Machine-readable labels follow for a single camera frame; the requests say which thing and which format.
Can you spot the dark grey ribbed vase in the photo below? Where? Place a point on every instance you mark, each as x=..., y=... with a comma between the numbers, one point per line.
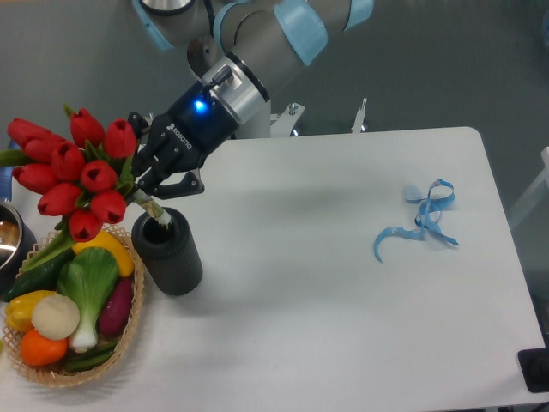
x=169, y=253

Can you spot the green bean pods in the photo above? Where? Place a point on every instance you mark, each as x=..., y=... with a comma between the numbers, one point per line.
x=91, y=359

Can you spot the black device at table edge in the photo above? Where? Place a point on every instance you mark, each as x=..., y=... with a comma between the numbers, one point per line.
x=534, y=366

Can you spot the blue handled saucepan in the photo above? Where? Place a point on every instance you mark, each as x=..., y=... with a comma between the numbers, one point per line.
x=17, y=239

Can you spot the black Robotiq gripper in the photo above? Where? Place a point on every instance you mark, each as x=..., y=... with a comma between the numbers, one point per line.
x=154, y=165

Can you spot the light blue ribbon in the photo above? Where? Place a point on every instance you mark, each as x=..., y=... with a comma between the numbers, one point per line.
x=439, y=197

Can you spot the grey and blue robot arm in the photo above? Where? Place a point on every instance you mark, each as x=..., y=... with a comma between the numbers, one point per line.
x=263, y=45

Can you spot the green bok choy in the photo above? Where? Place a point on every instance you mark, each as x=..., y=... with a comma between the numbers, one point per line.
x=88, y=280

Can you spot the green cucumber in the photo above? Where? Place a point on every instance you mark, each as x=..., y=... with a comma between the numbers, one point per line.
x=42, y=277

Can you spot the orange fruit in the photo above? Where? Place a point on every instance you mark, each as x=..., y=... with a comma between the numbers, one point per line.
x=38, y=351

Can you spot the woven wicker basket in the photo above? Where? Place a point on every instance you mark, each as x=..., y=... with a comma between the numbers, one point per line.
x=57, y=376

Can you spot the yellow bell pepper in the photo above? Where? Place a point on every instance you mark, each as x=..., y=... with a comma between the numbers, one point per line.
x=19, y=310

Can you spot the red tulip bouquet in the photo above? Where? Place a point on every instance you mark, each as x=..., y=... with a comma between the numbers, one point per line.
x=85, y=180

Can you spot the purple sweet potato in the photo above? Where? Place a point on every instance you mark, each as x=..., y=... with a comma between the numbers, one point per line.
x=116, y=312

